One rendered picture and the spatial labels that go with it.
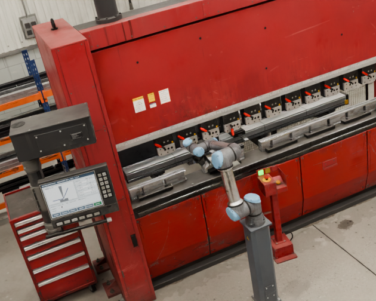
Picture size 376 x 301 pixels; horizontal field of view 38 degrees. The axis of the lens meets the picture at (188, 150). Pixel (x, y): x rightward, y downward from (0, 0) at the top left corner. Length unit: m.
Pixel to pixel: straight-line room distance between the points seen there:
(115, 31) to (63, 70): 0.50
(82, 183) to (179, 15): 1.43
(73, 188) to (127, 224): 0.85
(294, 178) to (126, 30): 2.04
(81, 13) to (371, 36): 4.62
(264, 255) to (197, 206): 0.75
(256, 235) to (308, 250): 1.06
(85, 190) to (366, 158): 2.85
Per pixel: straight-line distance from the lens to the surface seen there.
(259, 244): 4.15
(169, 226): 4.58
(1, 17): 8.19
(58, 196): 3.61
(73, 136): 3.45
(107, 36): 3.95
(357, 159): 5.33
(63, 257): 4.76
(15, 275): 5.67
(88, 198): 3.63
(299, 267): 4.88
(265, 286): 4.42
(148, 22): 4.03
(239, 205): 3.90
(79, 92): 3.80
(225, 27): 4.29
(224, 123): 4.52
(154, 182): 4.47
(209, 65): 4.30
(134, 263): 4.52
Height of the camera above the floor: 3.19
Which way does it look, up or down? 27 degrees down
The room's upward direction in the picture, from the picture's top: 11 degrees counter-clockwise
